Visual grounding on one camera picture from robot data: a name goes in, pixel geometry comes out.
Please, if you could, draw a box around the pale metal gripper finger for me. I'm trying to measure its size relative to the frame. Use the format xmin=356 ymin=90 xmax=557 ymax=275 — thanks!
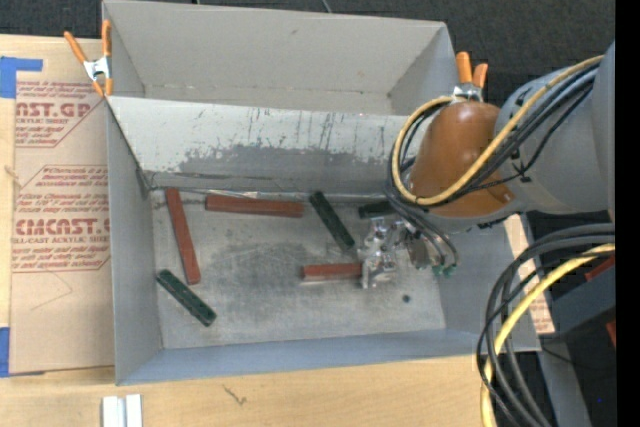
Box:
xmin=359 ymin=263 xmax=399 ymax=290
xmin=357 ymin=220 xmax=385 ymax=266

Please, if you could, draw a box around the red-brown flat block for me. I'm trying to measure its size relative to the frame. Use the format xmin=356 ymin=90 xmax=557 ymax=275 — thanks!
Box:
xmin=204 ymin=193 xmax=305 ymax=219
xmin=301 ymin=262 xmax=364 ymax=282
xmin=164 ymin=187 xmax=202 ymax=286

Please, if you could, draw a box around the dark green flat block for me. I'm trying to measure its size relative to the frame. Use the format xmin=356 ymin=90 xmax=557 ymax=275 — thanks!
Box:
xmin=155 ymin=268 xmax=218 ymax=328
xmin=308 ymin=190 xmax=356 ymax=252

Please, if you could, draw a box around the grey metal bin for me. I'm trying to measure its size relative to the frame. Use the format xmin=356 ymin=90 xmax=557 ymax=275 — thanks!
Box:
xmin=101 ymin=0 xmax=541 ymax=386

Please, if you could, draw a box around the brown cardboard board, red print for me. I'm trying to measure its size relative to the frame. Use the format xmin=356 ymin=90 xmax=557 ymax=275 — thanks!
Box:
xmin=0 ymin=33 xmax=557 ymax=377

